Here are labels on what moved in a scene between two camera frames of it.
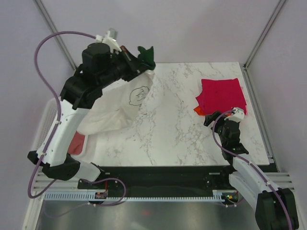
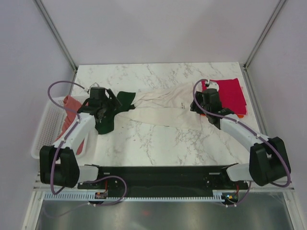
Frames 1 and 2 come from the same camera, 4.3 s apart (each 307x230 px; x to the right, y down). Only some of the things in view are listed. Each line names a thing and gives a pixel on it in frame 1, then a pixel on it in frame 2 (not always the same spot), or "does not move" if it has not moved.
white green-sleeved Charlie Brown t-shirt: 117,104 to 171,106
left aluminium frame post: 46,16 does not move
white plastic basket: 48,118 does not move
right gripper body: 217,115 to 199,97
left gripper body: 124,68 to 109,106
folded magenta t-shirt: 221,95 does not move
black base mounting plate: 132,179 does not move
